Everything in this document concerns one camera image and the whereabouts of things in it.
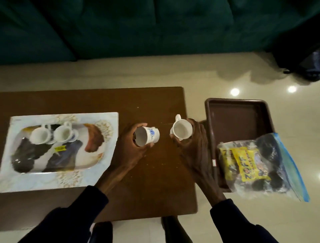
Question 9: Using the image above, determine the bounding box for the person's right leg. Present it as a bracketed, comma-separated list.
[161, 216, 187, 243]

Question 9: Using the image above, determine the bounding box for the person's right hand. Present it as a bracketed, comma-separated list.
[170, 118, 213, 181]

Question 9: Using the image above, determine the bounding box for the dark green sofa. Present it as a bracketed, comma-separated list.
[0, 0, 320, 66]

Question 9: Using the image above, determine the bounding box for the person's left hand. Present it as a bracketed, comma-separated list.
[114, 122, 155, 174]

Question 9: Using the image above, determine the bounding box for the person's left leg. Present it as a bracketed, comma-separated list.
[89, 221, 113, 243]

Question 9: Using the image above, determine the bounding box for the clear plastic zip bag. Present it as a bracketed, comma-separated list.
[217, 132, 311, 203]

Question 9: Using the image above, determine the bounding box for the brown plastic tray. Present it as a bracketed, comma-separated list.
[204, 98, 276, 193]

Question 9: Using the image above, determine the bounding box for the person's left forearm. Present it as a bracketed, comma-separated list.
[19, 164, 127, 243]

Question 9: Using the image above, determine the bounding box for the white cup with blue flower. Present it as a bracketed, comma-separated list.
[134, 126, 160, 147]

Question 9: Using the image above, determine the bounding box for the white cup with dark print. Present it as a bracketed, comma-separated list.
[29, 124, 52, 145]
[53, 121, 74, 143]

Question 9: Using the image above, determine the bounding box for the printed rectangular serving tray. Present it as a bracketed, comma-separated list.
[0, 112, 119, 193]

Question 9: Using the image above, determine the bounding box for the person's leg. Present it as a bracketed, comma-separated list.
[89, 221, 113, 243]
[161, 216, 187, 243]

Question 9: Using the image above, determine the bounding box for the yellow snack packet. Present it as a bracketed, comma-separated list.
[220, 146, 272, 183]

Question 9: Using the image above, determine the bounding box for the person's right forearm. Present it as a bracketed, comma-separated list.
[194, 175, 278, 243]

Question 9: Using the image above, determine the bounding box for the plain white cup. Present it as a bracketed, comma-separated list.
[170, 114, 194, 141]

